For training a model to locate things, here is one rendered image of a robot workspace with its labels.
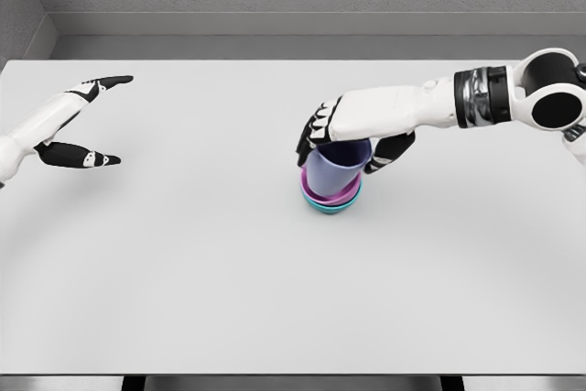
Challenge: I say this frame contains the pink bowl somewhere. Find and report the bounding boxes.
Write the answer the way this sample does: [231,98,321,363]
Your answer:
[299,167,361,207]

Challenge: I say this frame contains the lavender cup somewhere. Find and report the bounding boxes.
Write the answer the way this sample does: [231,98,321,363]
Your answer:
[305,137,373,196]

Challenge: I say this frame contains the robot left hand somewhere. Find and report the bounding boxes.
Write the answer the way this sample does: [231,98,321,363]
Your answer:
[17,74,135,168]

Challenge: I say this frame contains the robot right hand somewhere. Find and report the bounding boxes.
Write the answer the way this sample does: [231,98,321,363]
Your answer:
[296,89,417,176]

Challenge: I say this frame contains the teal bowl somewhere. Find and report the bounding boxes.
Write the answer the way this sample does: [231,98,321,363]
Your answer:
[301,179,364,216]

